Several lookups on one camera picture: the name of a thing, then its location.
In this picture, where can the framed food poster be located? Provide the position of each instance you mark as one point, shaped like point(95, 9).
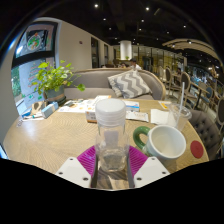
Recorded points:
point(35, 41)

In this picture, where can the white napkin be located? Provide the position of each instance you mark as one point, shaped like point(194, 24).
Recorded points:
point(159, 116)

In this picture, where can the group of dining chairs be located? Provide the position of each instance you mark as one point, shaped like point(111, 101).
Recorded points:
point(185, 80)

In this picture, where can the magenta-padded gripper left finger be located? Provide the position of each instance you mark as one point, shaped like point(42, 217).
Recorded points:
point(85, 161)

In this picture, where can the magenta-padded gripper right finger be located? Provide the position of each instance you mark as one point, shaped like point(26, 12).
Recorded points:
point(138, 161)

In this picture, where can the brown card stand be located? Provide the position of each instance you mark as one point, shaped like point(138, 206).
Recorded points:
point(37, 107)

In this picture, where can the yellow card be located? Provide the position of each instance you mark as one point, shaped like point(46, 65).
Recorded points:
point(164, 105)

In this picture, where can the flat round red coaster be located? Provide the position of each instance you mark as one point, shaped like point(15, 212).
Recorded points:
point(197, 149)

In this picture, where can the white paper slip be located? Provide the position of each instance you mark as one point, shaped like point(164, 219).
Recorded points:
point(137, 116)

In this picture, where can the potted green plant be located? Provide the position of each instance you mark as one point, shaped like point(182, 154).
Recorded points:
point(50, 78)

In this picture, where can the grey tufted armchair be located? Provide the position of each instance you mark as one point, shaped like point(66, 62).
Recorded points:
point(206, 130)

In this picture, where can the grey zigzag cushion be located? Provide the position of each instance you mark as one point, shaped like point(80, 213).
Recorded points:
point(130, 83)

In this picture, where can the white rectangular box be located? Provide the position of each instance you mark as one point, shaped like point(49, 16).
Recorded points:
point(90, 110)

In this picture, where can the grey curved sofa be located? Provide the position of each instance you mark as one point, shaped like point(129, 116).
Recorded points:
point(93, 80)

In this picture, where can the blue and white card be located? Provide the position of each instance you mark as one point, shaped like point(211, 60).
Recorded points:
point(132, 106)

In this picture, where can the small light blue box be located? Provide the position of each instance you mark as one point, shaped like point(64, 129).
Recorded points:
point(50, 110)

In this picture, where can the person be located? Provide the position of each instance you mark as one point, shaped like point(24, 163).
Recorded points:
point(135, 65)

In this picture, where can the white printed leaflet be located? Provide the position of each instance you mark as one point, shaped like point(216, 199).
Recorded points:
point(75, 106)

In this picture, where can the clear plastic water bottle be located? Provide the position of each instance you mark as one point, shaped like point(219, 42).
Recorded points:
point(111, 140)

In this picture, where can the clear plastic cup with straw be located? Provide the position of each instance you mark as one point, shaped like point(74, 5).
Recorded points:
point(179, 117)

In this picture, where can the ceiling lights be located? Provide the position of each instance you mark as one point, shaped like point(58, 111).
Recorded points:
point(96, 5)

